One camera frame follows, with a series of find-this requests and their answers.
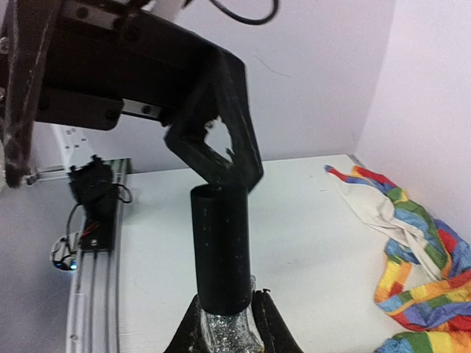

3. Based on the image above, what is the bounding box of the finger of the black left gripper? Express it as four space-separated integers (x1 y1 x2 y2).
164 49 263 190

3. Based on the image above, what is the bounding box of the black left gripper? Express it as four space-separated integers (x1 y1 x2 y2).
1 1 220 188

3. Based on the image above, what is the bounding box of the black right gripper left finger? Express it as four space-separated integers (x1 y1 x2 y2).
165 295 208 353

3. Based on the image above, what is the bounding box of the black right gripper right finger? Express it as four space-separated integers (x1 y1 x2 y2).
253 290 302 353

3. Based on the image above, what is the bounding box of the clear nail polish bottle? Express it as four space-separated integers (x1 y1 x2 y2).
200 275 264 353

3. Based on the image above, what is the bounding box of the black nail polish cap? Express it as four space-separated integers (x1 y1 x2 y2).
191 184 252 315

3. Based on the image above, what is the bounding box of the rainbow striped jacket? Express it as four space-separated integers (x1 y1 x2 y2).
325 165 470 352

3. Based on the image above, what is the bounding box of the aluminium table frame rail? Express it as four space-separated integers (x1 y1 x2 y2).
25 157 132 352

